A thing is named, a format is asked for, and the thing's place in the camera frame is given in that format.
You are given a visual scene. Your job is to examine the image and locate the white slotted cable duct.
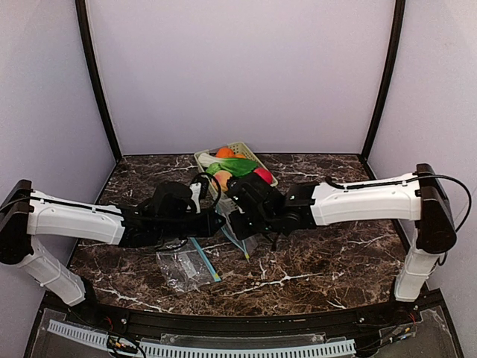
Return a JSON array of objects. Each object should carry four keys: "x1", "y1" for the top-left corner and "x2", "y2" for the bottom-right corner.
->
[{"x1": 47, "y1": 319, "x2": 356, "y2": 357}]

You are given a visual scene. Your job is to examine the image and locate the left black frame post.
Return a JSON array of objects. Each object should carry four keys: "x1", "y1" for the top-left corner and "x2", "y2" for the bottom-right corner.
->
[{"x1": 75, "y1": 0, "x2": 123, "y2": 163}]

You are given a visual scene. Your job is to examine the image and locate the yellow peach toy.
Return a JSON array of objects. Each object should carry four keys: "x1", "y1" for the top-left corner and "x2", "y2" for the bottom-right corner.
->
[{"x1": 214, "y1": 170, "x2": 233, "y2": 192}]

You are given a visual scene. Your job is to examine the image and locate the clear zip bag blue zipper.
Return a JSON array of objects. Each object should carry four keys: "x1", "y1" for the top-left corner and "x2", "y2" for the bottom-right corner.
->
[{"x1": 216, "y1": 201, "x2": 258, "y2": 260}]

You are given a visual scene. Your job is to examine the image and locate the black front rail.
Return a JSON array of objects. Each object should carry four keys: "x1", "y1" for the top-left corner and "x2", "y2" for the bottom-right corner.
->
[{"x1": 66, "y1": 298, "x2": 444, "y2": 339}]

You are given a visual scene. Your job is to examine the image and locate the orange toy fruit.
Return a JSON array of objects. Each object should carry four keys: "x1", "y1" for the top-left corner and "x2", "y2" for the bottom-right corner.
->
[{"x1": 215, "y1": 147, "x2": 246, "y2": 159}]

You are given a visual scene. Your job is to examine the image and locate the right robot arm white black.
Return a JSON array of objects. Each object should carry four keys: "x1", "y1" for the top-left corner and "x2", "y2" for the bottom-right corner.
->
[{"x1": 227, "y1": 163, "x2": 459, "y2": 302}]

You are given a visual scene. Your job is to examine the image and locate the spare clear zip bag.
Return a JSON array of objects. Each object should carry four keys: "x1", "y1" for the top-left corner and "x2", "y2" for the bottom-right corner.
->
[{"x1": 156, "y1": 237, "x2": 221, "y2": 295}]

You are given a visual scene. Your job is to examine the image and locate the right black frame post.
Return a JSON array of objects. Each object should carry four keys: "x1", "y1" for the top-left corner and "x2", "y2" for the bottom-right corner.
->
[{"x1": 361, "y1": 0, "x2": 406, "y2": 162}]

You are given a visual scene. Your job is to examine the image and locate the red toy apple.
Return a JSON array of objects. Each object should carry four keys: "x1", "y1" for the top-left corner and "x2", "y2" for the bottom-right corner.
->
[{"x1": 253, "y1": 168, "x2": 273, "y2": 185}]

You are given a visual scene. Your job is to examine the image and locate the green white bok choy toy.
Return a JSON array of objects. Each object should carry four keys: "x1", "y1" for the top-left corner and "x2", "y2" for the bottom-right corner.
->
[{"x1": 198, "y1": 153, "x2": 259, "y2": 178}]

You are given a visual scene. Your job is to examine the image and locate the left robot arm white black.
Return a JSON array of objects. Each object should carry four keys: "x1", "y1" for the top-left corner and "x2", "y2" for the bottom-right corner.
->
[{"x1": 1, "y1": 180, "x2": 226, "y2": 307}]

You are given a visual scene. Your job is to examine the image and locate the black frame post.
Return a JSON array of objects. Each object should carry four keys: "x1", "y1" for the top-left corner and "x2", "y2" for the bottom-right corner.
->
[
  {"x1": 361, "y1": 0, "x2": 406, "y2": 162},
  {"x1": 75, "y1": 0, "x2": 123, "y2": 163}
]

